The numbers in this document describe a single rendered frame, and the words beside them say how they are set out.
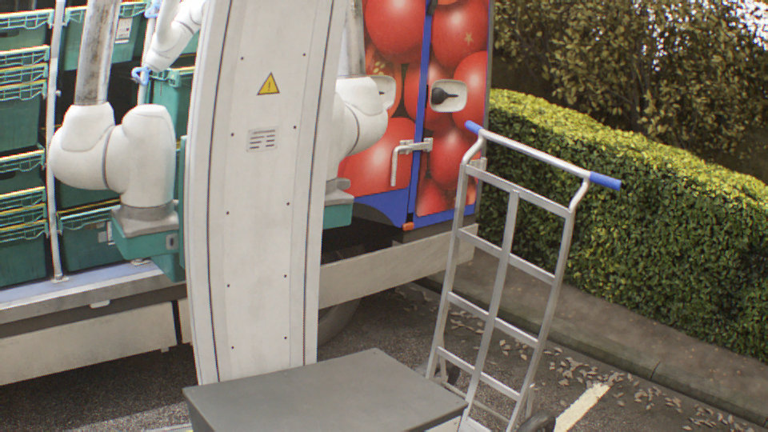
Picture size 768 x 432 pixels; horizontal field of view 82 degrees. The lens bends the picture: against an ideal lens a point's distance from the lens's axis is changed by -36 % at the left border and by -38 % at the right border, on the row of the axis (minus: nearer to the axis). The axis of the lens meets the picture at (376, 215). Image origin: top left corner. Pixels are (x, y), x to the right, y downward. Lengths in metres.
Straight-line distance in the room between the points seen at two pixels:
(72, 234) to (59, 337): 0.43
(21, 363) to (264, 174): 1.43
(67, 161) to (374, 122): 0.90
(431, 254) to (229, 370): 2.08
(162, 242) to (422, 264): 2.17
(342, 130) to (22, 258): 1.40
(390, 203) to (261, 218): 1.72
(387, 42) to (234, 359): 1.75
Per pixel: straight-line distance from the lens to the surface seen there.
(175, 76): 2.07
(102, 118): 1.41
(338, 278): 2.98
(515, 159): 4.23
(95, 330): 2.36
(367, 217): 2.97
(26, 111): 2.18
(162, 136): 1.35
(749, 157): 5.78
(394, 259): 3.21
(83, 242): 2.38
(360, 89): 1.71
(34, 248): 2.32
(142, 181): 1.35
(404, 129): 3.00
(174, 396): 2.75
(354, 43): 1.73
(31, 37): 2.16
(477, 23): 3.34
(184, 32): 1.83
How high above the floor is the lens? 1.63
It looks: 18 degrees down
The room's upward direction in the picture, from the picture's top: 6 degrees clockwise
